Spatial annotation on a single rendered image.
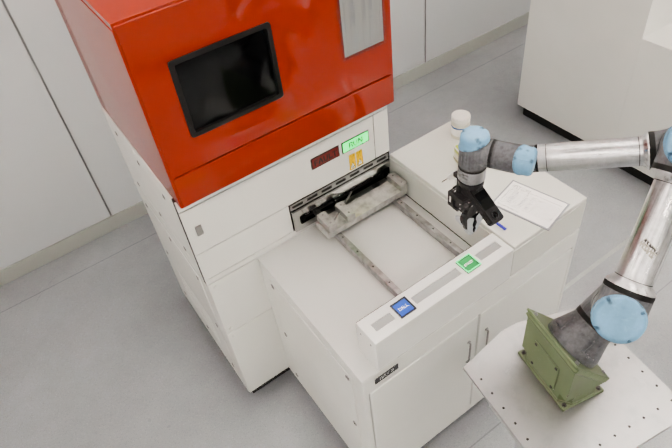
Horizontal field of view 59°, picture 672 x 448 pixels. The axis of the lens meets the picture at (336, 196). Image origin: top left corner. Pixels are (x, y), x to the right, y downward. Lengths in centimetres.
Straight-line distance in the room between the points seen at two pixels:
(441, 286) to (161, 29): 106
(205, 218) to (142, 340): 132
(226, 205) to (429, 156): 78
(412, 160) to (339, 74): 53
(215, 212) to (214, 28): 62
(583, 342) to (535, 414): 26
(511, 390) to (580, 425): 19
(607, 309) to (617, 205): 211
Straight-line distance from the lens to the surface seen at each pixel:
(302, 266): 210
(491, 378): 184
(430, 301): 180
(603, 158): 166
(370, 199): 221
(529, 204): 209
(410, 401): 215
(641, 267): 153
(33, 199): 351
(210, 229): 198
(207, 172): 178
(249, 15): 163
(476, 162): 157
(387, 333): 174
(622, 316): 152
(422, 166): 221
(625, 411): 187
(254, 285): 225
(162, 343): 310
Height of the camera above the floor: 240
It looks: 43 degrees down
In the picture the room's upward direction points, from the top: 8 degrees counter-clockwise
